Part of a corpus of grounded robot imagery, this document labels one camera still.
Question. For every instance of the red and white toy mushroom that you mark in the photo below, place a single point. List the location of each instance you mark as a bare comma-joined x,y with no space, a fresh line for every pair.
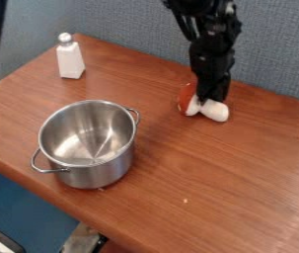
192,106

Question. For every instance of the white salt shaker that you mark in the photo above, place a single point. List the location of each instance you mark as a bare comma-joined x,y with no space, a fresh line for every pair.
69,56

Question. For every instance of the stainless steel pot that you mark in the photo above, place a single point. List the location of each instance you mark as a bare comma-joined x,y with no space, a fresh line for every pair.
87,144

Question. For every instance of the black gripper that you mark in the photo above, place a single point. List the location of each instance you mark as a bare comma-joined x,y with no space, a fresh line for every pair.
213,55

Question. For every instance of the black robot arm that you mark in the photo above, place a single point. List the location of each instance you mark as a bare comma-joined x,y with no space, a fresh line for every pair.
185,11

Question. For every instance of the grey table leg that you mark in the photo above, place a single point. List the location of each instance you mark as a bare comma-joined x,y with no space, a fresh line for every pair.
85,240

